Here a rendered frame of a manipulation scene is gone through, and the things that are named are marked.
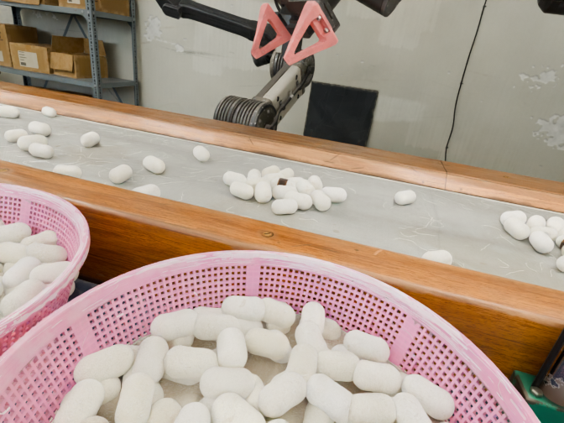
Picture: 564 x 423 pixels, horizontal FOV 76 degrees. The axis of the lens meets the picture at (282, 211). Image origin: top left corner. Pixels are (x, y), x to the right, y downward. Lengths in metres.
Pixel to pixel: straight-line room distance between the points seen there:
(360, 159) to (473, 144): 1.99
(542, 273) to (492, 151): 2.19
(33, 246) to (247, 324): 0.20
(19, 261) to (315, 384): 0.25
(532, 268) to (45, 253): 0.47
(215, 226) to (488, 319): 0.24
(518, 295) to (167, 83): 2.86
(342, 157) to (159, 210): 0.38
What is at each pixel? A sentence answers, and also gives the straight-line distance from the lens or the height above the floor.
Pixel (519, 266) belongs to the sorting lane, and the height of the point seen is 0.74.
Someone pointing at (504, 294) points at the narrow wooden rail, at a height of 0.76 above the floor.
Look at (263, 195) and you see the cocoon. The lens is 0.44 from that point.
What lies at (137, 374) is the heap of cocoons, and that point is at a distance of 0.24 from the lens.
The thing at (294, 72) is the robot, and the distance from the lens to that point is 1.07.
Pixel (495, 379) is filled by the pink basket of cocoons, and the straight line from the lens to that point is 0.25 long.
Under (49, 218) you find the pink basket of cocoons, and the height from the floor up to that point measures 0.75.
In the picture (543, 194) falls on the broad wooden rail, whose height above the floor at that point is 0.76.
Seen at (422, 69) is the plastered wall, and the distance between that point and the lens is 2.52.
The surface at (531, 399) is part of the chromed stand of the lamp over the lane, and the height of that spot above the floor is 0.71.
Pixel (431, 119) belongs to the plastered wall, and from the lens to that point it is 2.55.
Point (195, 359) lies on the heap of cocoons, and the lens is 0.24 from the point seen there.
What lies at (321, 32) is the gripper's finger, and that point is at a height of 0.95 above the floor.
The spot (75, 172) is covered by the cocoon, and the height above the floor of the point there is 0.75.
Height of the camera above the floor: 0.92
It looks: 24 degrees down
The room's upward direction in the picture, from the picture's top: 8 degrees clockwise
